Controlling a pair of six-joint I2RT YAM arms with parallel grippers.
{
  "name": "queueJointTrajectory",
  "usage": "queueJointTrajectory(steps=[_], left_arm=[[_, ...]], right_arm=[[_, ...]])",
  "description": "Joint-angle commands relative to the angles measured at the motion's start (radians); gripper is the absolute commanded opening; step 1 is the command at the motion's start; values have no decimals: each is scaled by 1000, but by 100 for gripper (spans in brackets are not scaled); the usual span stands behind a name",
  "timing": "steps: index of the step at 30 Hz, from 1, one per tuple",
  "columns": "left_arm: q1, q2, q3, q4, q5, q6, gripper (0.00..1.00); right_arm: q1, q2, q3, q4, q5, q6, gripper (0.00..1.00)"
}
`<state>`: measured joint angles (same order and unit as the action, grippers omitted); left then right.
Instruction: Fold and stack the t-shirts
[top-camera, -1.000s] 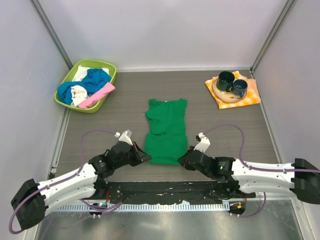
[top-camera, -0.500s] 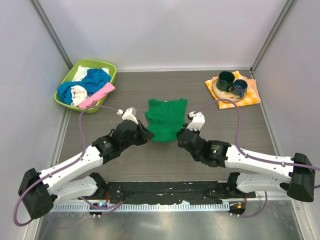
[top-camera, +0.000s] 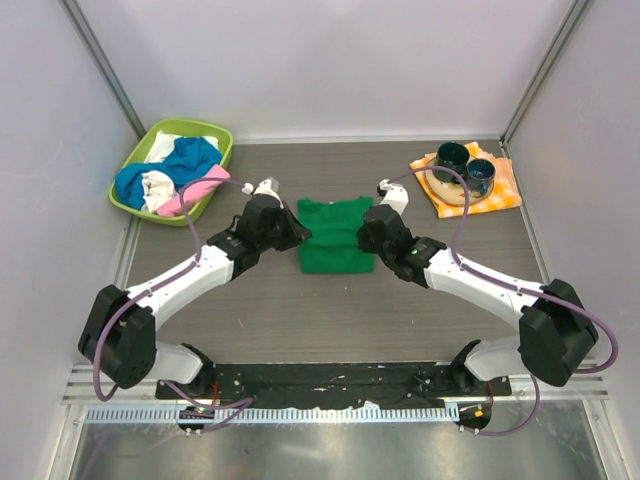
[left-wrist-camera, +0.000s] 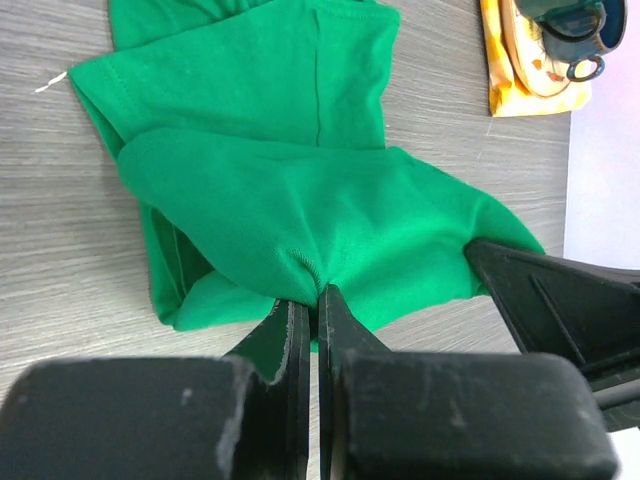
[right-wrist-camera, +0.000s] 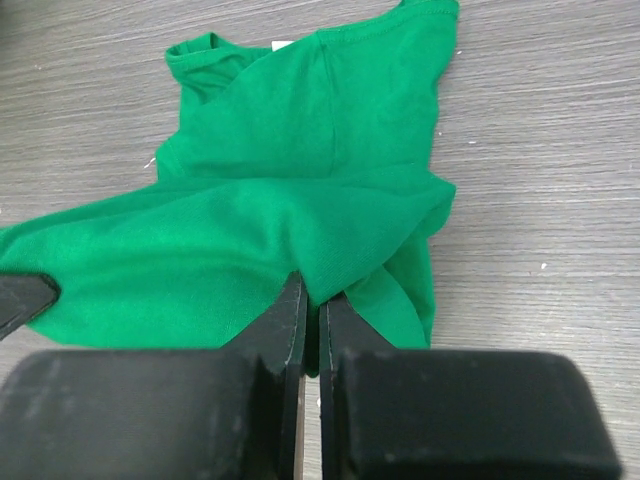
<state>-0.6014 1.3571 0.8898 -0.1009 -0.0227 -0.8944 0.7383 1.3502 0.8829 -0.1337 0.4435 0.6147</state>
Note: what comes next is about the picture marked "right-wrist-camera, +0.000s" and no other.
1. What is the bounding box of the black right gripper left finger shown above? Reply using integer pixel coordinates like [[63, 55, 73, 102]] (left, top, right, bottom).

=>
[[1, 274, 308, 479]]

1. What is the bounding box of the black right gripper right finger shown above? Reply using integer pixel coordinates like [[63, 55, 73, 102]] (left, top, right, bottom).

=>
[[319, 296, 621, 479]]

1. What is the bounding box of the green t shirt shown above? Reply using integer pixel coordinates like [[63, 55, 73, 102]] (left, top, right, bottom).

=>
[[1, 1, 459, 348]]

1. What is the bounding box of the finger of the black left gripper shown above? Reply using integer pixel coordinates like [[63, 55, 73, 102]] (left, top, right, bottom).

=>
[[0, 273, 60, 340]]

